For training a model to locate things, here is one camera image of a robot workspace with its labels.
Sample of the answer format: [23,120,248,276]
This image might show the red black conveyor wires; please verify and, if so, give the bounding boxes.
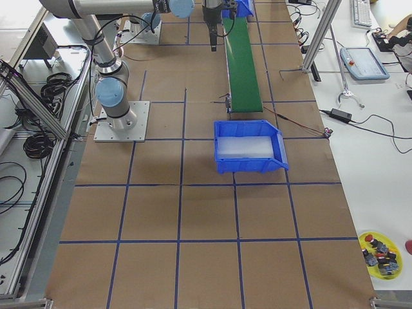
[262,107,332,138]

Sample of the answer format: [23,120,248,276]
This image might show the aluminium frame post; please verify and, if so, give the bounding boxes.
[302,0,341,73]

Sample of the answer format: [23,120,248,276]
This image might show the blue bin right side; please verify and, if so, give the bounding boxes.
[214,120,289,174]

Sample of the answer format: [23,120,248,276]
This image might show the green conveyor belt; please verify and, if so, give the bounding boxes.
[223,17,263,113]

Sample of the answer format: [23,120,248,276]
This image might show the brown paper table cover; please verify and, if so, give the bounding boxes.
[46,1,374,308]

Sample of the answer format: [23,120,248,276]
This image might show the white keyboard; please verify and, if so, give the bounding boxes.
[350,0,372,29]

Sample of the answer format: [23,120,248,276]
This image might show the blue bin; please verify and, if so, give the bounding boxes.
[214,120,289,174]
[221,0,254,19]

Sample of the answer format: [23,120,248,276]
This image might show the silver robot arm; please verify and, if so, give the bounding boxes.
[129,12,161,34]
[41,1,194,131]

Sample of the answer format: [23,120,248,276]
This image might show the yellow plate with buttons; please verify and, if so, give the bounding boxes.
[358,231,403,280]

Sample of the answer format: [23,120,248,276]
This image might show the teach pendant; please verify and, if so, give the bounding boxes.
[339,47,390,80]

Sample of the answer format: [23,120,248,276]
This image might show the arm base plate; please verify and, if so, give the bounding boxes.
[125,21,162,45]
[94,101,150,142]

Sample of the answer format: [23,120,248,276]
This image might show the black power adapter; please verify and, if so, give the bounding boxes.
[329,108,352,123]

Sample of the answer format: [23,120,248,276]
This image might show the blue bin left side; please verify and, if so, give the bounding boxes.
[221,0,254,19]

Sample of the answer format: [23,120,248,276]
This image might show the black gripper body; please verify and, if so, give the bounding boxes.
[202,0,238,23]

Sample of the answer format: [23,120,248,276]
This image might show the white foam pad right bin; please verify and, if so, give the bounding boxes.
[216,136,274,158]

